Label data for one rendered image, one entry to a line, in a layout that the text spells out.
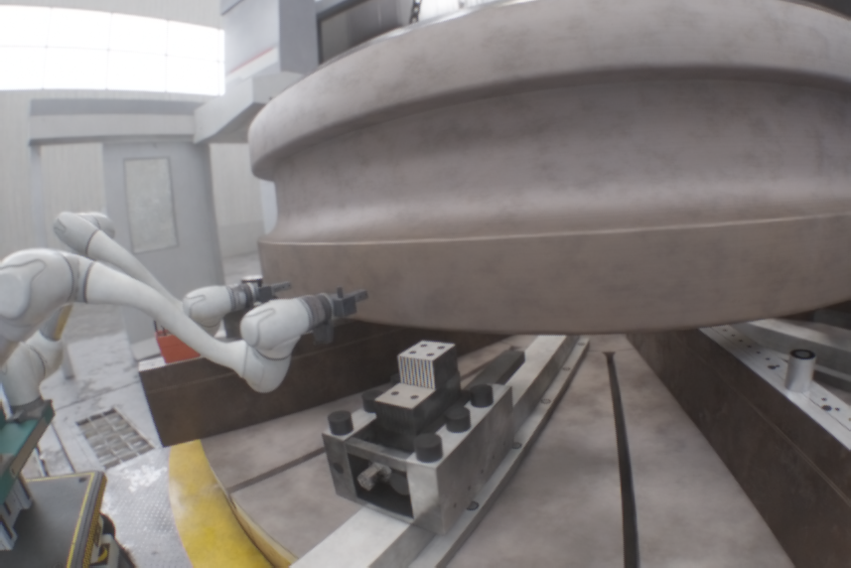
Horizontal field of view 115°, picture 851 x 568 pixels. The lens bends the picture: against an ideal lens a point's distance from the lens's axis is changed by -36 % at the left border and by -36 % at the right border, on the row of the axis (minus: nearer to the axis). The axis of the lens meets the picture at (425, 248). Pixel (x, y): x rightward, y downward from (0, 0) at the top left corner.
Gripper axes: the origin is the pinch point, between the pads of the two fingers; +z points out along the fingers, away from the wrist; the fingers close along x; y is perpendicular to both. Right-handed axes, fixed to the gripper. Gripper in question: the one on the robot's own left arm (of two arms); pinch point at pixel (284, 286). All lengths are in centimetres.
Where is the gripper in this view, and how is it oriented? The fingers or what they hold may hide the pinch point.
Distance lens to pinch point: 156.8
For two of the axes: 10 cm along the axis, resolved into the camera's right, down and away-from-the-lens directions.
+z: 7.0, -1.5, 7.0
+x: -7.1, -0.1, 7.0
